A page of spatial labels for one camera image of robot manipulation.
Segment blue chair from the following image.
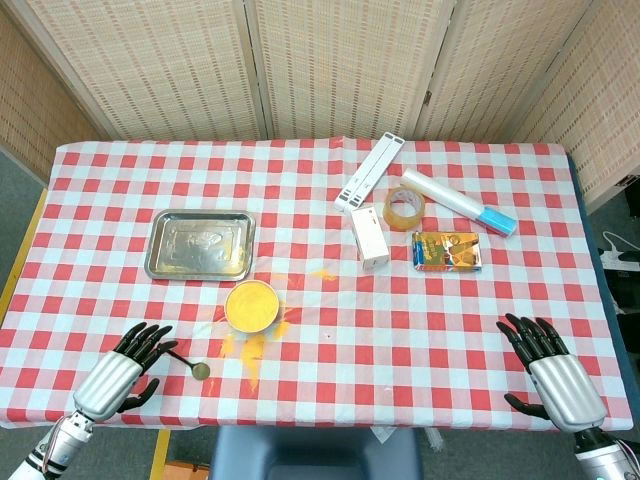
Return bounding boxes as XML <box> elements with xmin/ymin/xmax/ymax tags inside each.
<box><xmin>209</xmin><ymin>425</ymin><xmax>424</xmax><ymax>480</ymax></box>

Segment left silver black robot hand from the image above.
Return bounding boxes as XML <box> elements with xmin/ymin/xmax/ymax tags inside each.
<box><xmin>72</xmin><ymin>321</ymin><xmax>180</xmax><ymax>424</ymax></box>

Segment white folding stand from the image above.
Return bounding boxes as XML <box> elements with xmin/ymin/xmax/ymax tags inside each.
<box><xmin>333</xmin><ymin>131</ymin><xmax>405</xmax><ymax>213</ymax></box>

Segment yellow bowl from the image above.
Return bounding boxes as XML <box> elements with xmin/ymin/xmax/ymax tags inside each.
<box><xmin>223</xmin><ymin>280</ymin><xmax>281</xmax><ymax>335</ymax></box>

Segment small white cardboard box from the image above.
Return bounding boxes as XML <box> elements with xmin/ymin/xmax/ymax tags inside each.
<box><xmin>349</xmin><ymin>204</ymin><xmax>391</xmax><ymax>273</ymax></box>

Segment white power strip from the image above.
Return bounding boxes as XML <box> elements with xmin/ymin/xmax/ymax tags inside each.
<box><xmin>599</xmin><ymin>230</ymin><xmax>640</xmax><ymax>271</ymax></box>

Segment black device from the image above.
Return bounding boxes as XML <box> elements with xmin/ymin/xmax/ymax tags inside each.
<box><xmin>602</xmin><ymin>269</ymin><xmax>640</xmax><ymax>314</ymax></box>

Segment orange box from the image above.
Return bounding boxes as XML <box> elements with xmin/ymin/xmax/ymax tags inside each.
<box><xmin>163</xmin><ymin>460</ymin><xmax>211</xmax><ymax>480</ymax></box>

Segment red white checkered tablecloth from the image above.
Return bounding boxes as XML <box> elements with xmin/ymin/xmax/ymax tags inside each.
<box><xmin>0</xmin><ymin>137</ymin><xmax>635</xmax><ymax>432</ymax></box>

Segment orange blue snack packet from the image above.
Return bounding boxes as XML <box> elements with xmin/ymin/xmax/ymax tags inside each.
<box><xmin>411</xmin><ymin>231</ymin><xmax>484</xmax><ymax>274</ymax></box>

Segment bamboo folding screen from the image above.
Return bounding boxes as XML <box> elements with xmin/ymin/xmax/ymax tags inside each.
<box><xmin>0</xmin><ymin>0</ymin><xmax>640</xmax><ymax>211</ymax></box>

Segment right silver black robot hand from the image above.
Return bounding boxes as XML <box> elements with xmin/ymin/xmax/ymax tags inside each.
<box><xmin>495</xmin><ymin>313</ymin><xmax>609</xmax><ymax>432</ymax></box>

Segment yellow powder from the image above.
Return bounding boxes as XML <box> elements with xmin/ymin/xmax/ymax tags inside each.
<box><xmin>217</xmin><ymin>267</ymin><xmax>341</xmax><ymax>394</ymax></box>

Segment white cling film roll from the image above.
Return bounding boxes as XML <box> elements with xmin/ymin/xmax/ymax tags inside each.
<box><xmin>400</xmin><ymin>168</ymin><xmax>518</xmax><ymax>237</ymax></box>

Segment dark metal spoon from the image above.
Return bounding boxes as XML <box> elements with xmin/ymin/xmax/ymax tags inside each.
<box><xmin>166</xmin><ymin>348</ymin><xmax>212</xmax><ymax>381</ymax></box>

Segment rectangular metal tray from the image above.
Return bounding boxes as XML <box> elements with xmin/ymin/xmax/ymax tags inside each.
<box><xmin>144</xmin><ymin>209</ymin><xmax>258</xmax><ymax>282</ymax></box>

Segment clear packing tape roll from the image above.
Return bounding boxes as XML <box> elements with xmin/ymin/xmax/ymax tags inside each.
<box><xmin>382</xmin><ymin>186</ymin><xmax>427</xmax><ymax>232</ymax></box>

